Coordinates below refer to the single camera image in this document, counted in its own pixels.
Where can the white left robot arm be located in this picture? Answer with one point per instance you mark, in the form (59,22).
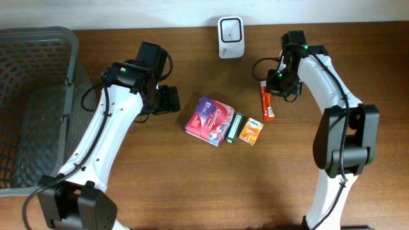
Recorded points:
(75,198)

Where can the green gum pack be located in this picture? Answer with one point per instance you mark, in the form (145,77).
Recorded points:
(233,129)

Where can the white barcode scanner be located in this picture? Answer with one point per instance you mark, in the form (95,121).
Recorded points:
(231,37)

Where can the purple red Carefree pack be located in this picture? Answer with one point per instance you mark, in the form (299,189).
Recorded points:
(210,121)

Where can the red Nescafe sachet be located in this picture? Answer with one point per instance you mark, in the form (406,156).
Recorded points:
(268,114)

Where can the orange tissue pack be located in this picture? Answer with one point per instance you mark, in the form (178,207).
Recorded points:
(251,131)

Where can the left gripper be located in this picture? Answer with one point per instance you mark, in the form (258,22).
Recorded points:
(170,99)

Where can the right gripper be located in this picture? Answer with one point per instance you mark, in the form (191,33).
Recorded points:
(279,85)

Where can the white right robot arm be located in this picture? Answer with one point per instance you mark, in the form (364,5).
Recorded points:
(346,136)

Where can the grey plastic basket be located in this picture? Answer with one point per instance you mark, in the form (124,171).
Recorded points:
(45,104)

